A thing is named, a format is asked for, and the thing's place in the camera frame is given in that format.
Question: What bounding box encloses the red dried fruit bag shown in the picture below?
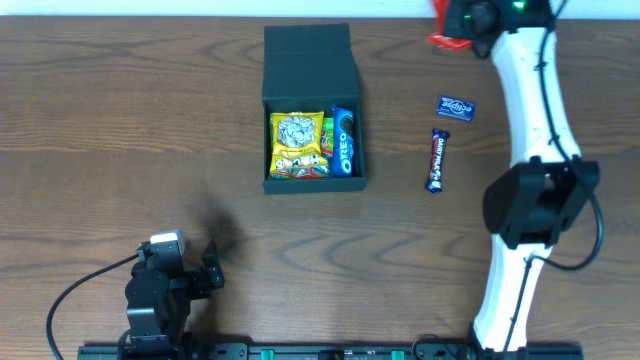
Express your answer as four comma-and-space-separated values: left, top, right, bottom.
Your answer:
427, 0, 473, 51

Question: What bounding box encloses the blue Eclipse mint box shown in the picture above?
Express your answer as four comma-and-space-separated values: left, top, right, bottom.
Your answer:
436, 96, 475, 122

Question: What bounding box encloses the yellow seed snack bag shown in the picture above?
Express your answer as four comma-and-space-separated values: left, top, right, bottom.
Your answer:
269, 110, 332, 177

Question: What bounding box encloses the purple Dairy Milk bar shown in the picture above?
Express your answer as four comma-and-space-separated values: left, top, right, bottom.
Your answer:
425, 128, 450, 194

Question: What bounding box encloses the blue Oreo cookie pack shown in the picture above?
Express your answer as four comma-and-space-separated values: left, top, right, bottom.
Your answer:
332, 106, 355, 178

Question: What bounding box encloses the green Haribo candy bag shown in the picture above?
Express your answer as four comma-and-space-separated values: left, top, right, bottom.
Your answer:
269, 116, 335, 180

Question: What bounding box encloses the dark green lidded box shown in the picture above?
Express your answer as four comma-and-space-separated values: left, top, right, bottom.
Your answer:
262, 24, 367, 194

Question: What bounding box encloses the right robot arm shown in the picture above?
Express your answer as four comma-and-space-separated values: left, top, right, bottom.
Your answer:
442, 0, 604, 359

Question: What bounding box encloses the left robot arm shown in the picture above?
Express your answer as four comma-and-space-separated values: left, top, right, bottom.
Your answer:
116, 240, 225, 360

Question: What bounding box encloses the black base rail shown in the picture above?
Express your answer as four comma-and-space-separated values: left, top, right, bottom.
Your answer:
77, 341, 585, 360

